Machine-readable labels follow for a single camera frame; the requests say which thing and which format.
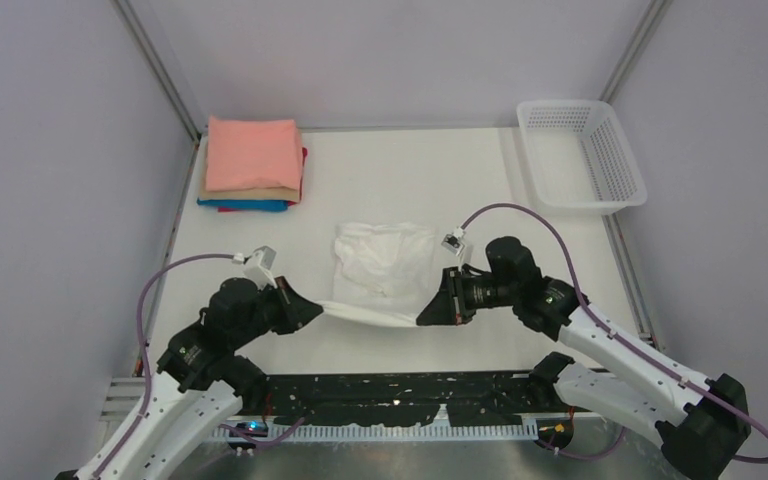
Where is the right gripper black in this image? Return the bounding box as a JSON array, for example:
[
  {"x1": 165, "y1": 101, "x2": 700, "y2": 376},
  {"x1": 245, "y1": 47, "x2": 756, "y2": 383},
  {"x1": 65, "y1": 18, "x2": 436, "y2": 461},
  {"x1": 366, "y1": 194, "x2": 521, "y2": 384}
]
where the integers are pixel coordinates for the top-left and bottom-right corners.
[{"x1": 418, "y1": 265, "x2": 519, "y2": 326}]

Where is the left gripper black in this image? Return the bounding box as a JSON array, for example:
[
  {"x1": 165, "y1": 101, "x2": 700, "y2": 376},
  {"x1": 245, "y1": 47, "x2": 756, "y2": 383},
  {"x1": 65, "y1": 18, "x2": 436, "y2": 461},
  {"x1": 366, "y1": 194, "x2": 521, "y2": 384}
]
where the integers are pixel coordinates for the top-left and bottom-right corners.
[{"x1": 233, "y1": 274, "x2": 322, "y2": 346}]

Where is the white t shirt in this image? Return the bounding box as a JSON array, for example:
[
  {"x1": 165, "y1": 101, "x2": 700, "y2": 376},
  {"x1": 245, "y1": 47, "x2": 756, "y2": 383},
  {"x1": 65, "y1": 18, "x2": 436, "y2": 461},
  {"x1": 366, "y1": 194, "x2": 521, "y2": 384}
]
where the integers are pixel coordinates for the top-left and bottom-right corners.
[{"x1": 319, "y1": 222, "x2": 437, "y2": 328}]

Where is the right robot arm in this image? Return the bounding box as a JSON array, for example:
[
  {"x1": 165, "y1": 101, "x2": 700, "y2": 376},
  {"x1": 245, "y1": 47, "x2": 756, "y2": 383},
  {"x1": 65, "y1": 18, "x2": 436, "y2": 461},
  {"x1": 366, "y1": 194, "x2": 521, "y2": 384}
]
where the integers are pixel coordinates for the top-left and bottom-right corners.
[{"x1": 416, "y1": 236, "x2": 751, "y2": 479}]

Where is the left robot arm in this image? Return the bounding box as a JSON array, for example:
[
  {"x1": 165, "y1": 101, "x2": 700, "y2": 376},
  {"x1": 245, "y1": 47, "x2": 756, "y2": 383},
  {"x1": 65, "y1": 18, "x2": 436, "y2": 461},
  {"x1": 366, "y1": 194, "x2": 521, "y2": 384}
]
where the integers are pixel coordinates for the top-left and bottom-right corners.
[{"x1": 57, "y1": 277, "x2": 324, "y2": 479}]

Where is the tan folded t shirt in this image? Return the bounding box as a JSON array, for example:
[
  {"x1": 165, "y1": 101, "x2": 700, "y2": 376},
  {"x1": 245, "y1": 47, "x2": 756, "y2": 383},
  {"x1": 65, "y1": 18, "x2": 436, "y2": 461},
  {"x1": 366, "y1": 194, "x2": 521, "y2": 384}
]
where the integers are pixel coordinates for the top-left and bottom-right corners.
[{"x1": 198, "y1": 165, "x2": 302, "y2": 204}]

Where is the blue folded t shirt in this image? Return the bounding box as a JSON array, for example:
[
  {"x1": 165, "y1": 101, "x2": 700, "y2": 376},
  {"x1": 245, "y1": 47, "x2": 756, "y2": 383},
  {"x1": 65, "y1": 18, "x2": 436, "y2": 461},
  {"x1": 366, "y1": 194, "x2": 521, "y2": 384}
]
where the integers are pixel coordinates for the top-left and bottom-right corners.
[{"x1": 196, "y1": 199, "x2": 292, "y2": 212}]

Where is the red folded t shirt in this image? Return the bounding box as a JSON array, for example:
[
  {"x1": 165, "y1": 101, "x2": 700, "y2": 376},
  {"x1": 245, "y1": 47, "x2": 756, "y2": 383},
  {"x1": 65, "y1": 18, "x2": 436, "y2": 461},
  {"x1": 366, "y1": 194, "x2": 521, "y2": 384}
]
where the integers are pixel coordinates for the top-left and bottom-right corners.
[{"x1": 216, "y1": 146, "x2": 309, "y2": 215}]

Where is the pink folded t shirt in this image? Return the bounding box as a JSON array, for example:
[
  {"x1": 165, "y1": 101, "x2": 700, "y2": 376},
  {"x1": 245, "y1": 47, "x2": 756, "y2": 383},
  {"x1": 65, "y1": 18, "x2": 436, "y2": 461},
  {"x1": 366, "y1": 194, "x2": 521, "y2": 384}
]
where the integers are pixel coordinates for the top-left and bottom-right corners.
[{"x1": 206, "y1": 116, "x2": 303, "y2": 191}]

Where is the white plastic basket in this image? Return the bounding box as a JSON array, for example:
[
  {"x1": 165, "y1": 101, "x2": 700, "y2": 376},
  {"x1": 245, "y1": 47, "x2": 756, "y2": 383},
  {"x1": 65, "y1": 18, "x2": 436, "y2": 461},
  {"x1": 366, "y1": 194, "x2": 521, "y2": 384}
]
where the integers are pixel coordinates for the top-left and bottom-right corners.
[{"x1": 516, "y1": 99, "x2": 648, "y2": 216}]

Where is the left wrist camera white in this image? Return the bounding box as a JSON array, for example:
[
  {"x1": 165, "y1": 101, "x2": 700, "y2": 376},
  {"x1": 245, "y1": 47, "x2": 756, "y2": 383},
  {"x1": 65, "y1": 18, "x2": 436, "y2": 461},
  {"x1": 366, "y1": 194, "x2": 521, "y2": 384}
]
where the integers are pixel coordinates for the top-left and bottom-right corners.
[{"x1": 231, "y1": 246, "x2": 277, "y2": 289}]

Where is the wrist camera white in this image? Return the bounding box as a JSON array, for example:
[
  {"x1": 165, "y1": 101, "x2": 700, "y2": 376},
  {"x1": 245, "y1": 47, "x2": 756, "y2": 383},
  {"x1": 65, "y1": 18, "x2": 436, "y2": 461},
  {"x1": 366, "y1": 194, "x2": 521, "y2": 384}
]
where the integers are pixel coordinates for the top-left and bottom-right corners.
[
  {"x1": 441, "y1": 227, "x2": 472, "y2": 267},
  {"x1": 231, "y1": 246, "x2": 277, "y2": 289}
]

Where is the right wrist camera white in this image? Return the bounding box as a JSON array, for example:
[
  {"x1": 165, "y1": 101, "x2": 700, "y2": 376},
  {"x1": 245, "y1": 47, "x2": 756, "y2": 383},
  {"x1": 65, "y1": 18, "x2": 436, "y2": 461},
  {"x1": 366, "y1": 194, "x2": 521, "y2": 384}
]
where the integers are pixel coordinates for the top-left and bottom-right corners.
[{"x1": 441, "y1": 227, "x2": 472, "y2": 267}]

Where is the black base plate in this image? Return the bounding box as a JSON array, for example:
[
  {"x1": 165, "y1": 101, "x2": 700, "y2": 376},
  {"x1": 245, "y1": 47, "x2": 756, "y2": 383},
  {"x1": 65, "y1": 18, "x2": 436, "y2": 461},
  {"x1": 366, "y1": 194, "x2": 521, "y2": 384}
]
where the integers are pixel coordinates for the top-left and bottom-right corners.
[{"x1": 237, "y1": 370, "x2": 570, "y2": 427}]

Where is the aluminium frame rail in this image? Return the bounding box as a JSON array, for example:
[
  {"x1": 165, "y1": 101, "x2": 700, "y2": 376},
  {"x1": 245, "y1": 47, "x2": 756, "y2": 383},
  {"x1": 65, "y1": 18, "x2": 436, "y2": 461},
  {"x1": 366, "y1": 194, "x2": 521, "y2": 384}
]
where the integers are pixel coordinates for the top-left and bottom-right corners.
[{"x1": 100, "y1": 370, "x2": 705, "y2": 444}]

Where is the left frame post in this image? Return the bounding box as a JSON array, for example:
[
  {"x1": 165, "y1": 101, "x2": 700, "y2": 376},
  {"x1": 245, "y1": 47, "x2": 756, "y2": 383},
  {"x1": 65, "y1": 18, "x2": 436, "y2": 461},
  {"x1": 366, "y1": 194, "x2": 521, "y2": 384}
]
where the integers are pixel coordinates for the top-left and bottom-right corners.
[{"x1": 111, "y1": 0, "x2": 202, "y2": 142}]

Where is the frame post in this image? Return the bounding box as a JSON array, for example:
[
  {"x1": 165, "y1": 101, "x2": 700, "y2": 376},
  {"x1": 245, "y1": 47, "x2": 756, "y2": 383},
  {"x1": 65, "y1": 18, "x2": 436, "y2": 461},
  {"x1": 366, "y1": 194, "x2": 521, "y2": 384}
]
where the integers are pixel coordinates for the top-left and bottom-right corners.
[
  {"x1": 111, "y1": 0, "x2": 202, "y2": 142},
  {"x1": 599, "y1": 0, "x2": 673, "y2": 104}
]

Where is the right frame post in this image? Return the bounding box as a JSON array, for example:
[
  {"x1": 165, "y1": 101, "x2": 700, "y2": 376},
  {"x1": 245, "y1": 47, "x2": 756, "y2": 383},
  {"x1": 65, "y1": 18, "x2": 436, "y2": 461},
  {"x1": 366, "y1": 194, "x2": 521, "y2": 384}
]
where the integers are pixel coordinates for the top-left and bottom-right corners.
[{"x1": 599, "y1": 0, "x2": 673, "y2": 104}]

